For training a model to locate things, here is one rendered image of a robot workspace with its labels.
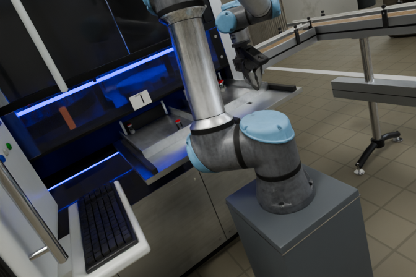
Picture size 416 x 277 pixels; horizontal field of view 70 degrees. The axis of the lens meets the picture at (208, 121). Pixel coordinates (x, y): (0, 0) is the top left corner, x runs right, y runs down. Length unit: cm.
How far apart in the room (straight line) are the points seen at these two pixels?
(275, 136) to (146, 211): 92
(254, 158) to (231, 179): 93
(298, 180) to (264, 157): 11
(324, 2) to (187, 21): 523
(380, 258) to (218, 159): 114
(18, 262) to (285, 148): 63
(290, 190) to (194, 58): 39
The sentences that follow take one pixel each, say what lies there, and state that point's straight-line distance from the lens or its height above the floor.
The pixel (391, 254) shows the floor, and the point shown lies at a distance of 172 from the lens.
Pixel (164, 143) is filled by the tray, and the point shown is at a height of 90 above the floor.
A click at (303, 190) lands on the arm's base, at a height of 83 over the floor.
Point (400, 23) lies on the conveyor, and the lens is 178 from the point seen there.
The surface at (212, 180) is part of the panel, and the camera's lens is 156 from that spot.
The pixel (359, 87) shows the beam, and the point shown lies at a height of 52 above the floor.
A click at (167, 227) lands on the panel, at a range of 155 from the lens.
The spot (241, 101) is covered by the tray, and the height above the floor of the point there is 90.
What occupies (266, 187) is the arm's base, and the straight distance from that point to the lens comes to 75.
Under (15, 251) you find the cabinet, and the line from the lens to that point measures 79.
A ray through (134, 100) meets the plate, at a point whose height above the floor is 103.
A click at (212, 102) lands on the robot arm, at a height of 109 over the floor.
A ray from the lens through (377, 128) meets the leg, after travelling 218.
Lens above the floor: 131
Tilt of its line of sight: 21 degrees down
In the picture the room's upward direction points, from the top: 20 degrees counter-clockwise
